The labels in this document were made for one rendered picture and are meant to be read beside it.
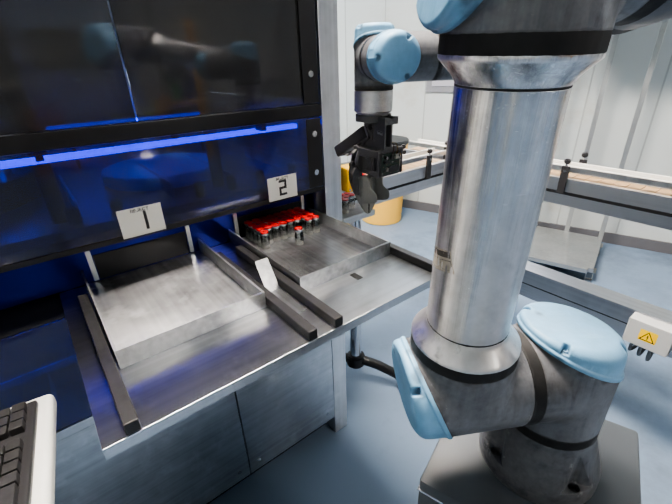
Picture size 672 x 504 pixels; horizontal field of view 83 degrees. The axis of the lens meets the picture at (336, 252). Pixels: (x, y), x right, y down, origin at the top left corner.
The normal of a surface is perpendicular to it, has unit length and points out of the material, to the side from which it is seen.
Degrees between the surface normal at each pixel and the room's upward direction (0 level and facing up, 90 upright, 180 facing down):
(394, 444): 0
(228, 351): 0
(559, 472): 72
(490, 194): 93
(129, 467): 90
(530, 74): 137
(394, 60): 90
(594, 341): 7
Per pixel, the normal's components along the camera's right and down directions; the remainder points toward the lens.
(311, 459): -0.03, -0.90
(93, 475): 0.62, 0.33
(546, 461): -0.34, 0.13
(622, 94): -0.55, 0.38
